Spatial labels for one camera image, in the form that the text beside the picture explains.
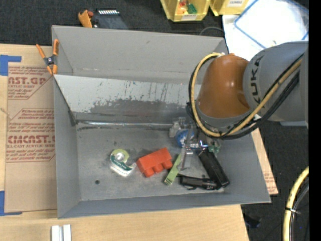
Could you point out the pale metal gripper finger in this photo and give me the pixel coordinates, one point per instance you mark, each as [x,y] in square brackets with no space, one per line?
[188,157]

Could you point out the blue ball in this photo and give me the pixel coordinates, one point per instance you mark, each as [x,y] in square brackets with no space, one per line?
[181,138]

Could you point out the green flat comb strip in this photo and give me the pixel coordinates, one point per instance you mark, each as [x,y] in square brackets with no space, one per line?
[173,171]

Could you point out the black plug adapter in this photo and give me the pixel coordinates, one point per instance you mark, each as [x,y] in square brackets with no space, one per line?
[196,182]

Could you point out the clear plastic piece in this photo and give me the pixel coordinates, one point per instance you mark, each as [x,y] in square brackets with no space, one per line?
[175,128]

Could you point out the red toy brick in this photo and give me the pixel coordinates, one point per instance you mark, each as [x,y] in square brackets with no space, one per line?
[154,162]

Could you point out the green and clear tape dispenser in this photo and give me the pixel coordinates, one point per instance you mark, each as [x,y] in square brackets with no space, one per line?
[120,162]

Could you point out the grey metal bin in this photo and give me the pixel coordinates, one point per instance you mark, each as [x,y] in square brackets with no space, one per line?
[130,49]

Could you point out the brown cardboard board red print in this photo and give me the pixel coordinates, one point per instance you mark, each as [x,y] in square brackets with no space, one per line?
[30,184]

